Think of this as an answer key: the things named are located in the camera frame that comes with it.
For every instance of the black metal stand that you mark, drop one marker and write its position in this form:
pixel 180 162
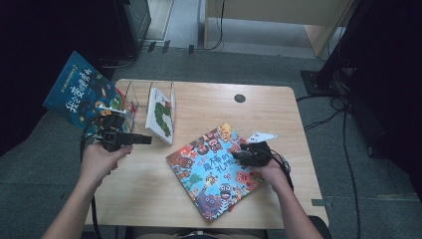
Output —
pixel 315 83

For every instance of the dark cabinet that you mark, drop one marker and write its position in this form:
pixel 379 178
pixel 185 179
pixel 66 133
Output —
pixel 137 23

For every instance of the black round table grommet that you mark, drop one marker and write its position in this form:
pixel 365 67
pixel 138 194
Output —
pixel 240 98

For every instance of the light blue monsters picture book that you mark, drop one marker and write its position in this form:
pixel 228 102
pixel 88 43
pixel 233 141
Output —
pixel 205 179

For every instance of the white caterpillar picture book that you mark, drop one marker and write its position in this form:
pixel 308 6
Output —
pixel 159 113

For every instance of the person's right hand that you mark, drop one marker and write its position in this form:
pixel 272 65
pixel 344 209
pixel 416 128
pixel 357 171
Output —
pixel 273 174

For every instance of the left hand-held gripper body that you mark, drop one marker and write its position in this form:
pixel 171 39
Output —
pixel 114 137

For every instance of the clear acrylic book rack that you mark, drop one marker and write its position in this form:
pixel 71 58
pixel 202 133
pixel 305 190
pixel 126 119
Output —
pixel 172 96

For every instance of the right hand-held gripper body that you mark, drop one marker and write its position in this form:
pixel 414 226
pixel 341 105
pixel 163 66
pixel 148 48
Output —
pixel 258 154

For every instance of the grey tape strip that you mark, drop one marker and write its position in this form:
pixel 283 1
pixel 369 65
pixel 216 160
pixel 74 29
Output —
pixel 321 203

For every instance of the black chair armrest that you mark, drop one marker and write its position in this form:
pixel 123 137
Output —
pixel 323 229

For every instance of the black tape strip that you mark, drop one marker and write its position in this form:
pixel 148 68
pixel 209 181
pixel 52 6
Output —
pixel 166 47
pixel 151 46
pixel 191 49

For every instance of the person's lap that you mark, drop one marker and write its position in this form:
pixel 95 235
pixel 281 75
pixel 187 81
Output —
pixel 159 235

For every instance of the person's left hand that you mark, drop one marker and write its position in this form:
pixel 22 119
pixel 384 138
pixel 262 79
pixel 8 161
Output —
pixel 96 164

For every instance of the dark blue picture book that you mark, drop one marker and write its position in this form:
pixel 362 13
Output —
pixel 76 96

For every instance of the light wooden cabinet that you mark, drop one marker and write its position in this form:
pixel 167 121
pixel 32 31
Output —
pixel 272 11

